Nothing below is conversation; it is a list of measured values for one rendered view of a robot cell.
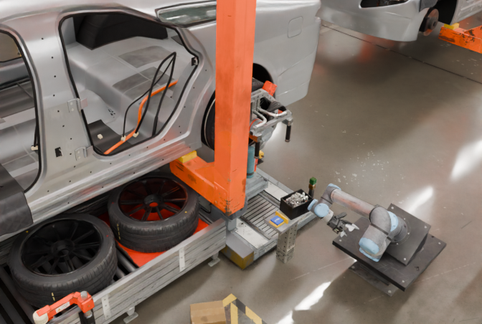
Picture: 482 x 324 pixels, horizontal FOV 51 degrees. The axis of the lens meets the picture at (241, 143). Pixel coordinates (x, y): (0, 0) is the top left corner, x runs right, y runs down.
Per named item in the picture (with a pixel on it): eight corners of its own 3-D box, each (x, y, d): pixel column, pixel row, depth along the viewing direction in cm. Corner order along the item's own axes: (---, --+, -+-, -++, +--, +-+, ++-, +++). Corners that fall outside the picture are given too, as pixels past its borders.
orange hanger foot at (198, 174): (186, 163, 406) (185, 127, 386) (230, 195, 375) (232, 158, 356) (169, 171, 396) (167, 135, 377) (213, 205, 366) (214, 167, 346)
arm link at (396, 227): (406, 222, 354) (401, 216, 340) (393, 243, 353) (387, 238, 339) (386, 211, 363) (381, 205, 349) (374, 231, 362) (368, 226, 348)
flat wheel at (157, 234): (147, 183, 422) (145, 160, 409) (214, 211, 397) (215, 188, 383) (91, 231, 374) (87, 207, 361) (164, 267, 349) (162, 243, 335)
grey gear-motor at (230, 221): (214, 201, 436) (214, 168, 417) (248, 226, 412) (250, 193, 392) (197, 210, 426) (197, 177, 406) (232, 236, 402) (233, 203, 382)
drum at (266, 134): (254, 127, 405) (254, 112, 397) (273, 138, 393) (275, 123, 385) (241, 133, 397) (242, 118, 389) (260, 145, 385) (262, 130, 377)
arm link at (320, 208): (322, 198, 339) (318, 196, 352) (313, 212, 339) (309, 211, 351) (333, 206, 340) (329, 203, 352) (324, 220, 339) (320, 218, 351)
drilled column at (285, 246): (284, 249, 403) (288, 210, 379) (293, 256, 397) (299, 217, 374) (275, 256, 397) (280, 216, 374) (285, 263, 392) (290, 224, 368)
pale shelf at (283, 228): (302, 196, 393) (303, 193, 391) (319, 208, 383) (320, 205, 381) (263, 222, 368) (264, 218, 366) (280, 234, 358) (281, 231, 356)
